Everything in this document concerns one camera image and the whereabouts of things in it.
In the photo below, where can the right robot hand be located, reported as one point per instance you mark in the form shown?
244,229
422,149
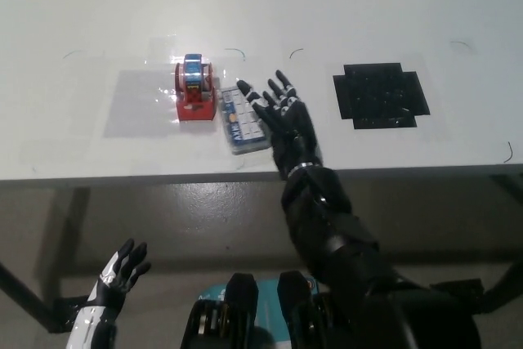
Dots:
292,132

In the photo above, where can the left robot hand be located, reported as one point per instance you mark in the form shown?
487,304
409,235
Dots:
116,279

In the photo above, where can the blue gum blister pack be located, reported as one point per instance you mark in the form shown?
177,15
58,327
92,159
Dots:
242,136

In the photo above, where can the black tape patch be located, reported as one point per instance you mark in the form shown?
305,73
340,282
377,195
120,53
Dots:
380,95

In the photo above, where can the red tape dispenser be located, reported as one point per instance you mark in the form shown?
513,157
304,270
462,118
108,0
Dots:
196,108

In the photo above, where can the grey table leg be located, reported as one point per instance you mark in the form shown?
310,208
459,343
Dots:
69,234

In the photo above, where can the black floor foot plate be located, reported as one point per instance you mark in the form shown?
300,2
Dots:
453,289

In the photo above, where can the black diagonal frame bar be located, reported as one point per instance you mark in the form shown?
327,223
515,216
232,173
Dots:
26,298
506,283

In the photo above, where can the black under-table frame bar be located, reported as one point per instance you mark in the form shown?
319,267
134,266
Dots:
508,185

